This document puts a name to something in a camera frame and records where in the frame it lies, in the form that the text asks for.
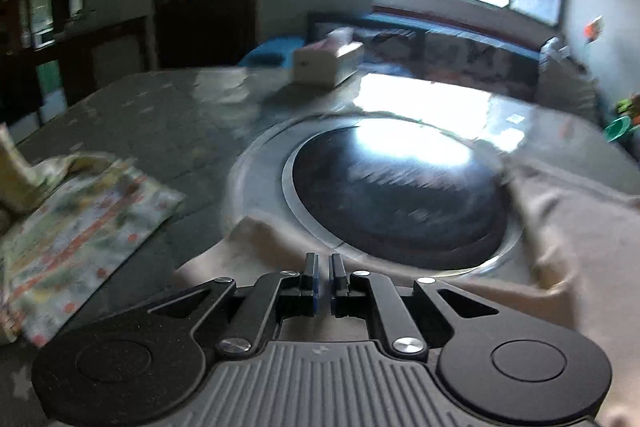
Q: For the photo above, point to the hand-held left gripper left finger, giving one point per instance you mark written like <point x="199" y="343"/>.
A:
<point x="315" y="291"/>

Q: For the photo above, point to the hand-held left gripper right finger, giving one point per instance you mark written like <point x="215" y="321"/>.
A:
<point x="332" y="289"/>

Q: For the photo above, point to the cream garment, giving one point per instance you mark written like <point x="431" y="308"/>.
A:
<point x="575" y="247"/>

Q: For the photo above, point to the round black built-in hob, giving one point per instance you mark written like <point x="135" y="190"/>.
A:
<point x="400" y="192"/>

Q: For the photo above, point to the white tissue box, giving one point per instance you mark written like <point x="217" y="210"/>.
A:
<point x="325" y="62"/>

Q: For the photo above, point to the grey quilted star tablecloth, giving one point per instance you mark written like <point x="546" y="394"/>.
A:
<point x="150" y="117"/>

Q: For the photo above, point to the floral patterned cloth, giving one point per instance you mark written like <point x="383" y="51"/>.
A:
<point x="75" y="227"/>

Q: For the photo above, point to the blue sofa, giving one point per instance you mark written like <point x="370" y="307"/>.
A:
<point x="450" y="42"/>

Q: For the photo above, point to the grey pillow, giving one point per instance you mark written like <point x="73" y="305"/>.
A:
<point x="570" y="87"/>

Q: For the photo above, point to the green plastic basin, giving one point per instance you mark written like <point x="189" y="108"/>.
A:
<point x="617" y="128"/>

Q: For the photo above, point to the colourful pinwheel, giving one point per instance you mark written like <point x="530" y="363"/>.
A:
<point x="594" y="28"/>

